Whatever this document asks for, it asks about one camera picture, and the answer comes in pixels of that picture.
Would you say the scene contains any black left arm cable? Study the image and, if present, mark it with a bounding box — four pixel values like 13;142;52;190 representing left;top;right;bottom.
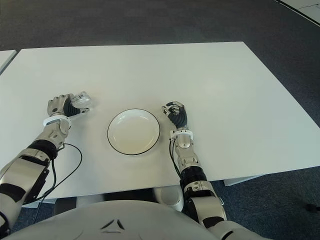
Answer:
32;142;83;226

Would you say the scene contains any white neighbouring table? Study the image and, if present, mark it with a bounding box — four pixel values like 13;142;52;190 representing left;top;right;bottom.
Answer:
0;49;18;75
273;0;320;26

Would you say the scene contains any white plate with black rim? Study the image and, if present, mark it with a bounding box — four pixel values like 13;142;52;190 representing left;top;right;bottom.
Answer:
107;108;161;156

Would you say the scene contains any clear plastic water bottle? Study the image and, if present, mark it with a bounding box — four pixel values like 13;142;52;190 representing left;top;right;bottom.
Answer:
71;91;94;111

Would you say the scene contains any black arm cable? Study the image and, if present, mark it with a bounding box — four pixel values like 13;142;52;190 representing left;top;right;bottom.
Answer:
32;142;83;226
168;138;184;176

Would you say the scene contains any white round robot leg part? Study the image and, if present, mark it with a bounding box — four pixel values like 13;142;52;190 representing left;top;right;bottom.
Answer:
153;187;185;213

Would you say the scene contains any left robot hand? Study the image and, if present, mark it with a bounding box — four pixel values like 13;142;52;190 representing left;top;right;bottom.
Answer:
46;93;90;118

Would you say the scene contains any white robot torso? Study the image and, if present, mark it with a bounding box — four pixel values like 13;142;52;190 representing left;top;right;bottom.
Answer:
7;199;320;240

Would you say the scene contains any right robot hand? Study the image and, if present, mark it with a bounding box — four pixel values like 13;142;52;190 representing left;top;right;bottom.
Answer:
161;100;189;131

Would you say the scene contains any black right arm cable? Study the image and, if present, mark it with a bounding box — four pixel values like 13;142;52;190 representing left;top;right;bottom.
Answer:
168;138;184;176

